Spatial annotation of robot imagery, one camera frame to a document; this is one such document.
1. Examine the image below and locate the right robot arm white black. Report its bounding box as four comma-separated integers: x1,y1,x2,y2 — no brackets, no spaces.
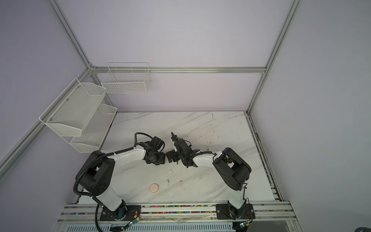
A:
171,132,252,211

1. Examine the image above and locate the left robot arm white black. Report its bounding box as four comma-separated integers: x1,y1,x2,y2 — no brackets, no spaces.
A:
73,136,165,212

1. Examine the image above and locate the pink round charging case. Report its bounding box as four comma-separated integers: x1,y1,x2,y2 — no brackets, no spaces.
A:
149,183,159,193

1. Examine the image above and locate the white mesh shelf lower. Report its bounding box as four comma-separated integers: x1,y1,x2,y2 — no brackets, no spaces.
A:
70,104,117,153

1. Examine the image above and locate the white mesh shelf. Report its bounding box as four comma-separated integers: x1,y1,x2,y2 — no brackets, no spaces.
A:
70,104,117,153
39,79,107,137

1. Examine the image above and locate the white mesh shelf upper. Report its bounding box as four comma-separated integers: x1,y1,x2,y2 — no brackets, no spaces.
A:
39,79,107,137

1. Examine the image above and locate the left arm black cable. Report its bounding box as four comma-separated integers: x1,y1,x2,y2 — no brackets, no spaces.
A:
73,132,154,196

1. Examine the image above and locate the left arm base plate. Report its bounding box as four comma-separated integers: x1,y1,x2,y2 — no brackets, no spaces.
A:
100,205,141,221

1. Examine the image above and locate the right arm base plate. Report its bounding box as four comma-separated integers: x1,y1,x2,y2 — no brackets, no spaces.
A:
216,203,256,220

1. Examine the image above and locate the white wire basket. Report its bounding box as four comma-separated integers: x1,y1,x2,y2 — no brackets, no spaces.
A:
101,62,151,94

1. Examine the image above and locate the aluminium mounting rail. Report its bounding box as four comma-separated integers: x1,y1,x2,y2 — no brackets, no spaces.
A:
57,201,298,224

